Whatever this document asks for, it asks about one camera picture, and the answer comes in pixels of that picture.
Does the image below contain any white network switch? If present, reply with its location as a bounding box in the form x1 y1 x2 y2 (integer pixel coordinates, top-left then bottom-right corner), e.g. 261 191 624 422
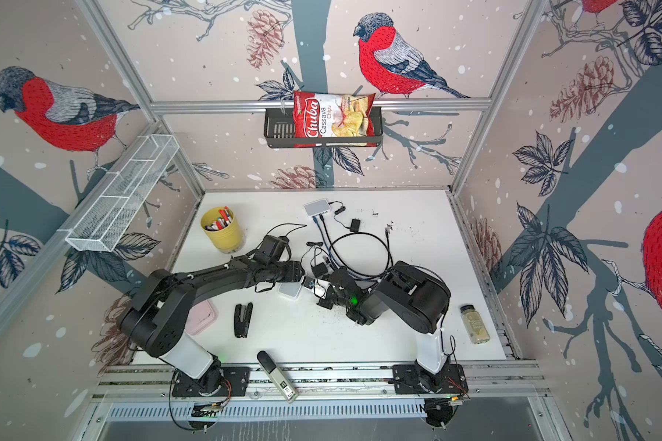
303 198 331 218
278 282 303 301

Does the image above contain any blue ethernet cable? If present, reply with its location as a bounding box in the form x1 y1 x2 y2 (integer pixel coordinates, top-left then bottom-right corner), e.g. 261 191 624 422
311 214 335 266

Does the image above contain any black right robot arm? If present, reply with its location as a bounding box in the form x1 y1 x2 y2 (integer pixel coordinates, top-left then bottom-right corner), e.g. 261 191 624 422
311 261 451 393

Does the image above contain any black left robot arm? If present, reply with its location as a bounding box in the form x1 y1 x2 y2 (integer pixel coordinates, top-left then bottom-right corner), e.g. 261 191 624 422
118 235 305 393

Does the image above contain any black stapler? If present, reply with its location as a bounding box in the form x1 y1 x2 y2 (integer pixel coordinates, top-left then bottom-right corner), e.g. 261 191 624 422
234 302 254 338

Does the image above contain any yellow cup with pens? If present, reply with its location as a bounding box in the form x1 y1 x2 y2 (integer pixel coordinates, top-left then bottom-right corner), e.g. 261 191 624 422
200 206 245 254

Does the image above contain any black grey remote device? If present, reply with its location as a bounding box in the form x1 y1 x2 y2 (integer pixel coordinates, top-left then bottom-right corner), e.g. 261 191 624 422
257 350 299 404

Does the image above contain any glass spice jar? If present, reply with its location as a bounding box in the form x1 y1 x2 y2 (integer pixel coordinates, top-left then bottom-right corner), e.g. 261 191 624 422
460 304 490 345

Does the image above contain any red cassava chips bag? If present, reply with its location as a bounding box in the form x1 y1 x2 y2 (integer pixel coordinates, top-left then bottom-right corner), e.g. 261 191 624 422
292 91 375 137

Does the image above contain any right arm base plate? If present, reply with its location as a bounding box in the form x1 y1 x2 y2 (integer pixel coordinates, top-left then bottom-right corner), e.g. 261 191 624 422
389 362 469 396

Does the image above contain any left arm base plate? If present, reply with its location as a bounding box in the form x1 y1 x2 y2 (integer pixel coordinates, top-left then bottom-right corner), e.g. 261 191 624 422
171 366 251 398

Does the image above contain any black wall basket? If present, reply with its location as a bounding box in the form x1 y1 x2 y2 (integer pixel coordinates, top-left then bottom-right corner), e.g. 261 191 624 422
263 107 384 148

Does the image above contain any white wire mesh shelf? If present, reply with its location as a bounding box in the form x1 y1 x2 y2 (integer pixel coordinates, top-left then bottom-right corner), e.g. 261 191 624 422
65 134 179 252

